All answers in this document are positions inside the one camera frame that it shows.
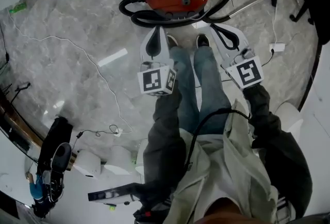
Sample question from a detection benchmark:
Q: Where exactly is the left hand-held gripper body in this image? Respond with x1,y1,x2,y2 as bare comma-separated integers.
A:
137,61,177,97

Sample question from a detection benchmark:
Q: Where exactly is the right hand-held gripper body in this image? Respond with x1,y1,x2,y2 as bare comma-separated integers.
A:
225,47,265,89

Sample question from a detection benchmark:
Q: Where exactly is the person's left forearm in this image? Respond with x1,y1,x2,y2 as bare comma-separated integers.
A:
143,86,188,167

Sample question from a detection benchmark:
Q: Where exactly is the person's right forearm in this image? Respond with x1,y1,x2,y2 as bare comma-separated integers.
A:
242,85,297,156

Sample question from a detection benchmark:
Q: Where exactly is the person's left dark shoe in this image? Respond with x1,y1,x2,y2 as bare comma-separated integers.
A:
166,34,180,48

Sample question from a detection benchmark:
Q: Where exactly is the person's dark shoe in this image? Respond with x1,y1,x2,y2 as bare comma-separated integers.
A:
166,34,180,48
195,34,211,48

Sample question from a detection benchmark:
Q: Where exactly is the person's right dark shoe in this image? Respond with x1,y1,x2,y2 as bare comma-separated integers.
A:
195,34,211,48

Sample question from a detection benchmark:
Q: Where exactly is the white paper piece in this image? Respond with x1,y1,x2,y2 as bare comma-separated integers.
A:
191,21,211,35

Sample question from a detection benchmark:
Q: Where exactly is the person's left leg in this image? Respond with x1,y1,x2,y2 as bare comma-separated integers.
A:
169,46,201,134

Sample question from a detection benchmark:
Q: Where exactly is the person's leg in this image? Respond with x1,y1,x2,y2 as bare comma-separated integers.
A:
193,46,233,136
169,46,201,134

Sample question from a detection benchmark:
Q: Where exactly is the person's right leg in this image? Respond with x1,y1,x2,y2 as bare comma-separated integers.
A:
193,46,233,136

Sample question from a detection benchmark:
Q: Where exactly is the white power adapter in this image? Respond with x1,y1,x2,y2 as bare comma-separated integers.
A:
269,42,286,53

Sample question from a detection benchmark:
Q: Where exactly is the white rounded fixture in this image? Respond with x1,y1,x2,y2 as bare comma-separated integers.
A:
103,144,135,176
76,149,103,179
273,100,305,141

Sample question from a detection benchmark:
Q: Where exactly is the person's white jacket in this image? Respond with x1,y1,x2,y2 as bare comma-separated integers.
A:
169,99,283,224

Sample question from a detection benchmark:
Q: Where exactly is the green plastic bottle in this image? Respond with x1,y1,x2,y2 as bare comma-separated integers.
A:
9,2,28,14

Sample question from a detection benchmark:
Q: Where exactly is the black tripod stand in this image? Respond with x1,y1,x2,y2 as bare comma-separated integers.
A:
0,81,31,105

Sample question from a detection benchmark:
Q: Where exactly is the brown wooden table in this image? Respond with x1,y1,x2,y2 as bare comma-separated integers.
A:
0,93,78,167

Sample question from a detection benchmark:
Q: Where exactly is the thin white cable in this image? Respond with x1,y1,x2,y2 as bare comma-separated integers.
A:
250,0,281,44

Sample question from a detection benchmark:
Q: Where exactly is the long white floor cable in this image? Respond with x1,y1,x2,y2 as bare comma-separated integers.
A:
9,10,134,133

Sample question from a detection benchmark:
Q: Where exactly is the thick black body cable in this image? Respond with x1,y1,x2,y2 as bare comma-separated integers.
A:
184,108,252,171

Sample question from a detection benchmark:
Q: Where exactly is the thin black looped cable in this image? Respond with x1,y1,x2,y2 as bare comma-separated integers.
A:
76,124,122,139

